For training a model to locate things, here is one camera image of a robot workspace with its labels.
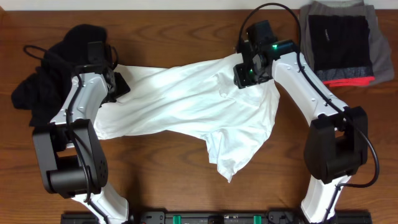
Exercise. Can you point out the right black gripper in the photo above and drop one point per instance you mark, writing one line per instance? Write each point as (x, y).
(240, 71)

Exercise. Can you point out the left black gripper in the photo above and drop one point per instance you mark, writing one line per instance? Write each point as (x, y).
(122, 86)

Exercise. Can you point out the white t-shirt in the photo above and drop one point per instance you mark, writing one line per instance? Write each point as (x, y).
(199, 100)

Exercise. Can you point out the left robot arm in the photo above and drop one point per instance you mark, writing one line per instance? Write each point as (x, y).
(71, 160)

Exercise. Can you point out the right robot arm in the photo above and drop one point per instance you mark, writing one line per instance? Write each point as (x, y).
(337, 142)

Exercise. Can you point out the black crumpled garment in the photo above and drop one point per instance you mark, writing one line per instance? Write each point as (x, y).
(45, 91)

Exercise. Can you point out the folded black shorts orange hem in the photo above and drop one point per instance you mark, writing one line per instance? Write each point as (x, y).
(340, 47)

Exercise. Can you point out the folded grey garment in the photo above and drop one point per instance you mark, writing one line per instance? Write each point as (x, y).
(380, 51)

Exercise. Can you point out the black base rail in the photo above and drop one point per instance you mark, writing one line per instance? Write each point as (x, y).
(271, 217)

